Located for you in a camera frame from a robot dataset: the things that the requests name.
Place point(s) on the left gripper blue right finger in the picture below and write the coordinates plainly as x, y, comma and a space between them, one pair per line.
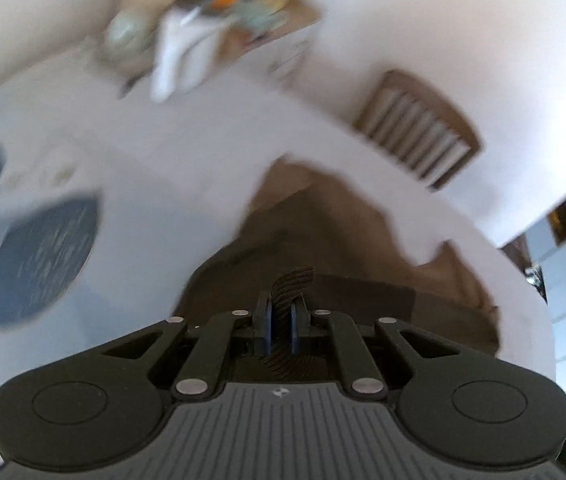
300, 323

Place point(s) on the wooden slatted chair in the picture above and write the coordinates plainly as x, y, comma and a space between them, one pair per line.
417, 127

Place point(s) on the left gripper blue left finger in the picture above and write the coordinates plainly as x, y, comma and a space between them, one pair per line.
263, 322

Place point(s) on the small pale green teapot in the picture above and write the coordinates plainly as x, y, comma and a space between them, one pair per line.
129, 34

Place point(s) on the wooden white sideboard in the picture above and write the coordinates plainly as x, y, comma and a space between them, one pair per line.
251, 24

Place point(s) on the brown colour-block sweater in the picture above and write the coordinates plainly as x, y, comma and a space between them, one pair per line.
307, 235

